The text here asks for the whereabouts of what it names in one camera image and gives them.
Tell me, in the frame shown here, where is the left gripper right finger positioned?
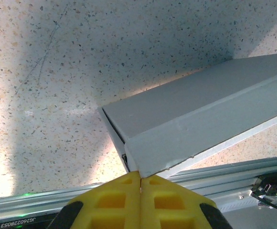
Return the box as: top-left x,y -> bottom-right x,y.
141,175 -> 232,229

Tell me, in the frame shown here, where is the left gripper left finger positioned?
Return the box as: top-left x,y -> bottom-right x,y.
50,170 -> 142,229

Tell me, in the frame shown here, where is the white paper box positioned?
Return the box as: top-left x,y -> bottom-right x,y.
97,51 -> 277,180

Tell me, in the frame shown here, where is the aluminium frame rail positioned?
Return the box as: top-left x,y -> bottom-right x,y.
0,155 -> 277,215

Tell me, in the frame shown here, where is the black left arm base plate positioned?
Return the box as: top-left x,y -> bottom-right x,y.
0,209 -> 66,229

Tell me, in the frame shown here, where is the thin black cable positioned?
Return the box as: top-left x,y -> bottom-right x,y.
250,183 -> 277,213

